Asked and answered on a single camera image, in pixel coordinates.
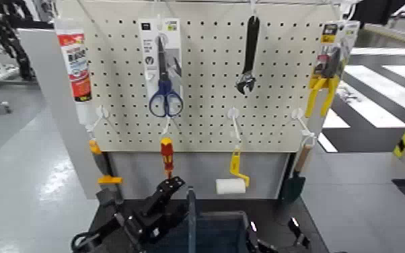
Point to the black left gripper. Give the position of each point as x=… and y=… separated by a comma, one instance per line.
x=149, y=224

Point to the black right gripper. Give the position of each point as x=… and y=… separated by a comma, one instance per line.
x=268, y=247

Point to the dark blue plastic crate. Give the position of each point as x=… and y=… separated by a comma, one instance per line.
x=216, y=235

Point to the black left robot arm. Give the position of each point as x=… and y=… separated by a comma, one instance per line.
x=100, y=233

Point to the red yellow screwdriver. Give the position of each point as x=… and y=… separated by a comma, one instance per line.
x=167, y=155

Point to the white pegboard hook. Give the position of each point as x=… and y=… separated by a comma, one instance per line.
x=302, y=123
x=167, y=123
x=100, y=114
x=234, y=122

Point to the white perforated pegboard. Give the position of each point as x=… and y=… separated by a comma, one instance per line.
x=209, y=92

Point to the white red sealant tube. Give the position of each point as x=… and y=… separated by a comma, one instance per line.
x=77, y=67

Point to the white scissors packaging card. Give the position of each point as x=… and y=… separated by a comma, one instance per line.
x=172, y=39

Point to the black adjustable wrench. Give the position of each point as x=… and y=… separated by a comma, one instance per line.
x=250, y=53

